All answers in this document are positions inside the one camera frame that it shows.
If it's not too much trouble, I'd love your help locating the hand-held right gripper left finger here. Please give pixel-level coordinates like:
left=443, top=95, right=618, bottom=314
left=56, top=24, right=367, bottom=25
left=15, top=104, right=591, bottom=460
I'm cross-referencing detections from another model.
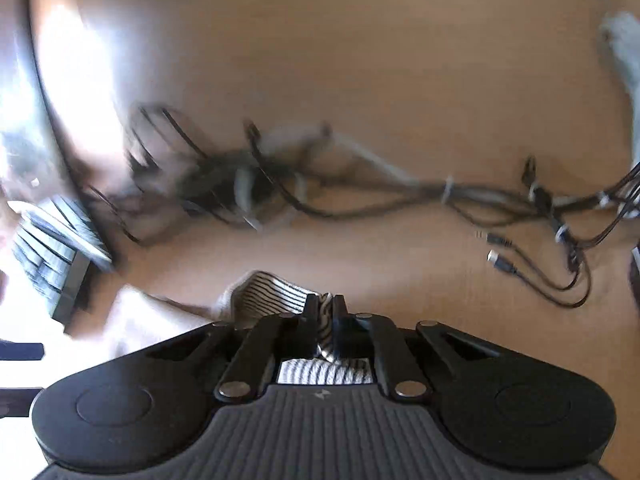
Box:
left=147, top=294, right=321, bottom=403

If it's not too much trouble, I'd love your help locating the thick white cable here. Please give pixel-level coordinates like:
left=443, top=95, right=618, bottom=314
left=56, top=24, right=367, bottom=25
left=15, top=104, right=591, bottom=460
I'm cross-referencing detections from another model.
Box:
left=599, top=10, right=640, bottom=161

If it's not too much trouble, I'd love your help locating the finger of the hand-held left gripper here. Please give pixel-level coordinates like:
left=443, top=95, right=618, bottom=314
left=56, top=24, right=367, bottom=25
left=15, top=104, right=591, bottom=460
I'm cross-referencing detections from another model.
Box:
left=0, top=341, right=45, bottom=362
left=0, top=386, right=45, bottom=418

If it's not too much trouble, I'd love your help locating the black mechanical keyboard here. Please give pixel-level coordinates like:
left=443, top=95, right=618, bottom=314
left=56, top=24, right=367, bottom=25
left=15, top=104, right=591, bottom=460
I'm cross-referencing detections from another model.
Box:
left=10, top=195, right=115, bottom=326

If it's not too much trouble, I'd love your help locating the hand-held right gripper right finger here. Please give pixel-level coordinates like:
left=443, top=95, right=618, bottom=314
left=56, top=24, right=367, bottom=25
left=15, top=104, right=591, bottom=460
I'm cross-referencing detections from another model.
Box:
left=333, top=294, right=501, bottom=403

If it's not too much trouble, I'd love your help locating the black curved monitor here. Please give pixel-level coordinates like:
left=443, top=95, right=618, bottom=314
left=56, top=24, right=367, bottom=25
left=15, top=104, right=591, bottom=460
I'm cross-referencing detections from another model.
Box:
left=0, top=0, right=68, bottom=196

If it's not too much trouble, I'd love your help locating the black cable bundle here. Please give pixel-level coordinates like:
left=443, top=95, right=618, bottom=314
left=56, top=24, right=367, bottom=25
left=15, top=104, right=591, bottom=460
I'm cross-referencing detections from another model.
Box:
left=87, top=104, right=640, bottom=308

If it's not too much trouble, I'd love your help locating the beige striped garment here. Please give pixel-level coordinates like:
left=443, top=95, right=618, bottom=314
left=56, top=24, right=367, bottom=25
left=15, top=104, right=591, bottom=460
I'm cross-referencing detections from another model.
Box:
left=107, top=270, right=376, bottom=387

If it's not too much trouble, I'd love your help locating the black USB cable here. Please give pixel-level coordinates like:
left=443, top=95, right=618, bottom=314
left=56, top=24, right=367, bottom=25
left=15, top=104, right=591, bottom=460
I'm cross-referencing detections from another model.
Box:
left=486, top=247, right=593, bottom=308

